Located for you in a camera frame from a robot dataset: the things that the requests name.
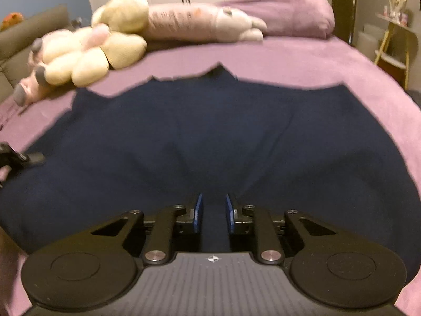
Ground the grey sofa headboard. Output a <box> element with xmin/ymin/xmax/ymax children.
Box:
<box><xmin>0</xmin><ymin>4</ymin><xmax>70</xmax><ymax>102</ymax></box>

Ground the pink grey plush toy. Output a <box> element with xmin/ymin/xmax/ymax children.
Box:
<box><xmin>13</xmin><ymin>34</ymin><xmax>56</xmax><ymax>106</ymax></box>

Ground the purple bed blanket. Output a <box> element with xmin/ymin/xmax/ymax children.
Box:
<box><xmin>1</xmin><ymin>37</ymin><xmax>420</xmax><ymax>315</ymax></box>

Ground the white cylindrical bin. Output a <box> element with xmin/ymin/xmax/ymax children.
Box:
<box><xmin>356</xmin><ymin>24</ymin><xmax>385</xmax><ymax>61</ymax></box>

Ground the yellow flower plush pillow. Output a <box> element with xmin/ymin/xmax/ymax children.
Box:
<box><xmin>35</xmin><ymin>24</ymin><xmax>147</xmax><ymax>87</ymax></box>

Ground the dark navy zip jacket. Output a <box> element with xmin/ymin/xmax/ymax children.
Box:
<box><xmin>1</xmin><ymin>67</ymin><xmax>420</xmax><ymax>279</ymax></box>

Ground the purple pillow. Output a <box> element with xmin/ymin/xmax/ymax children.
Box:
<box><xmin>217</xmin><ymin>0</ymin><xmax>335</xmax><ymax>39</ymax></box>

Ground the yellow leg side table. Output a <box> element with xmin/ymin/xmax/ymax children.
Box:
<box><xmin>374</xmin><ymin>13</ymin><xmax>415</xmax><ymax>91</ymax></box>

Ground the long pink rabbit plush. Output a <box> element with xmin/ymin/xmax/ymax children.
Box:
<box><xmin>91</xmin><ymin>0</ymin><xmax>267</xmax><ymax>43</ymax></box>

